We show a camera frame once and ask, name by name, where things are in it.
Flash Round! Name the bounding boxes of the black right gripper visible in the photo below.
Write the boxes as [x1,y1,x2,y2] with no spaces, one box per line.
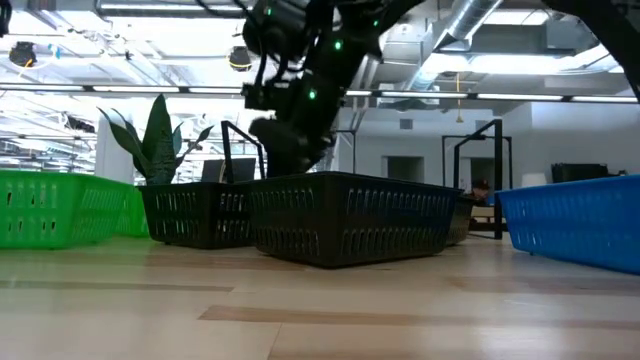
[248,115,336,179]

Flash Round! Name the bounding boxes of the black plastic basket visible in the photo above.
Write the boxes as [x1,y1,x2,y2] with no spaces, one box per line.
[248,171,464,270]
[446,194,476,247]
[138,181,256,250]

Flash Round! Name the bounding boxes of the blue plastic basket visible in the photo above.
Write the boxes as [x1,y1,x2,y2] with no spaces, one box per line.
[496,174,640,276]

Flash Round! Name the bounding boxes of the black monitor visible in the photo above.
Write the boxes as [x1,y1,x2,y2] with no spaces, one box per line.
[201,158,257,184]

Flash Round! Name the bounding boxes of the snake plant in white pot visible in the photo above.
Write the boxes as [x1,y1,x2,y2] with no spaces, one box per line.
[97,93,215,187]

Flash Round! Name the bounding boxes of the long linear ceiling light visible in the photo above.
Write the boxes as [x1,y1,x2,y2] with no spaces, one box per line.
[0,83,640,104]

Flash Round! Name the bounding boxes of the person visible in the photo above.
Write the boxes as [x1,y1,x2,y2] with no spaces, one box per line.
[468,178,494,207]

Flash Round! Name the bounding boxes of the white table lamp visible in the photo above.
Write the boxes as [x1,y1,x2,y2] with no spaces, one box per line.
[521,172,549,189]

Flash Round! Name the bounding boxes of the black equipment box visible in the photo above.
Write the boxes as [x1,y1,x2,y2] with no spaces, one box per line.
[551,162,629,184]

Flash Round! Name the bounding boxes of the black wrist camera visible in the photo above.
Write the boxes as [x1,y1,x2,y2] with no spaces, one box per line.
[241,81,301,112]

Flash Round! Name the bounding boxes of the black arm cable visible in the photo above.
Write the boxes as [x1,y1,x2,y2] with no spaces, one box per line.
[252,0,281,91]

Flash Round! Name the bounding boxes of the black ceiling cord reel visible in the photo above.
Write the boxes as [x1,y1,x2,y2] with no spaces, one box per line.
[228,45,253,73]
[8,41,38,69]

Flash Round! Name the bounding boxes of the yellow hanging cord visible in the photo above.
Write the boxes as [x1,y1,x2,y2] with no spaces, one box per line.
[453,72,465,124]

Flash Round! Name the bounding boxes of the black frame wooden shelf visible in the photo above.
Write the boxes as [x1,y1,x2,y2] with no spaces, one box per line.
[221,118,504,240]

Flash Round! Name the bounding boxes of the silver slanted air duct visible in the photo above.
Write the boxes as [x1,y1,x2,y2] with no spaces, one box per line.
[405,0,504,91]

